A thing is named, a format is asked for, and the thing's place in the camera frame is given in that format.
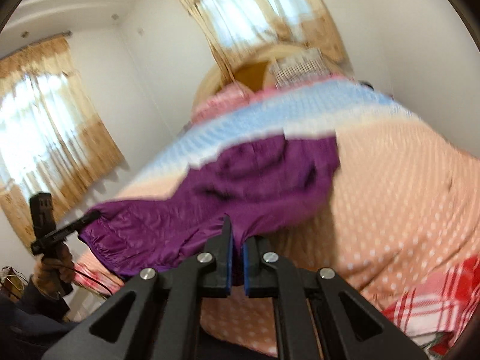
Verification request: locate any purple puffer jacket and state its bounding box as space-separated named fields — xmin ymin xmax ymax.
xmin=79 ymin=135 xmax=340 ymax=278

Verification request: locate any person's left hand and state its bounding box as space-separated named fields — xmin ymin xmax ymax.
xmin=32 ymin=244 xmax=75 ymax=297

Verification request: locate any beige curtain on side window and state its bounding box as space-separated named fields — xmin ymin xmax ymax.
xmin=1 ymin=36 xmax=124 ymax=247

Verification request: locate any red plaid blanket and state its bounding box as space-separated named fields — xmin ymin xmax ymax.
xmin=382 ymin=256 xmax=479 ymax=359

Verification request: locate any polka dot bed cover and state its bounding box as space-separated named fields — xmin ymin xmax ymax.
xmin=74 ymin=76 xmax=480 ymax=359

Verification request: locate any folded pink quilt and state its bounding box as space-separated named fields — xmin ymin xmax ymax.
xmin=190 ymin=81 xmax=254 ymax=125

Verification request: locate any striped grey pillow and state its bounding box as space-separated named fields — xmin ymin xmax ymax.
xmin=269 ymin=48 xmax=330 ymax=88

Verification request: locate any round wooden headboard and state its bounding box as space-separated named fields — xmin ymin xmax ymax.
xmin=191 ymin=44 xmax=339 ymax=113

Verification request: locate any beige curtain behind headboard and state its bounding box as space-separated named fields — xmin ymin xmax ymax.
xmin=179 ymin=0 xmax=349 ymax=81

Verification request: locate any black cable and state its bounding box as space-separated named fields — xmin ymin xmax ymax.
xmin=55 ymin=262 xmax=116 ymax=299

